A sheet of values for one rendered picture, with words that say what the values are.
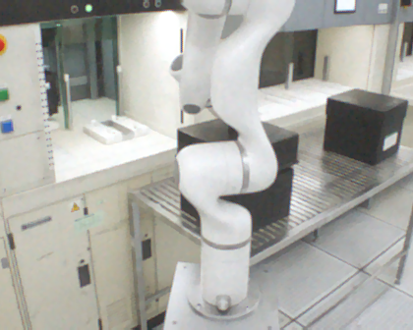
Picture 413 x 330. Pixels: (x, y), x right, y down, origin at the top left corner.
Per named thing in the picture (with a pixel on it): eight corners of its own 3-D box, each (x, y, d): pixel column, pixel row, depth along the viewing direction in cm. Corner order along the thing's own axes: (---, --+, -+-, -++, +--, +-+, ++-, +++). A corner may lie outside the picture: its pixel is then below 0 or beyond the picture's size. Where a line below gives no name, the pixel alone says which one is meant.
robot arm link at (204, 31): (227, 38, 100) (206, 120, 126) (228, -6, 109) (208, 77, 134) (187, 32, 99) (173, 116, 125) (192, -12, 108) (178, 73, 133)
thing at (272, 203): (178, 208, 160) (177, 163, 153) (236, 187, 177) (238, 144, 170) (233, 243, 141) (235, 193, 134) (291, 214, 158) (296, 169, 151)
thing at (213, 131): (235, 188, 132) (237, 145, 127) (173, 156, 152) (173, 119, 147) (300, 162, 150) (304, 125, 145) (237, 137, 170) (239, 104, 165)
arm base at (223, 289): (261, 322, 109) (266, 260, 101) (183, 318, 110) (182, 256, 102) (259, 275, 126) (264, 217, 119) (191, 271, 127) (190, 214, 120)
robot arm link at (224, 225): (258, 246, 107) (265, 150, 97) (180, 256, 102) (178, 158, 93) (241, 220, 117) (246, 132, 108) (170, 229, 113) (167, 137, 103)
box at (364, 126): (375, 167, 196) (383, 111, 186) (320, 148, 215) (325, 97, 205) (400, 150, 215) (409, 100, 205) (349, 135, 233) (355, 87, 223)
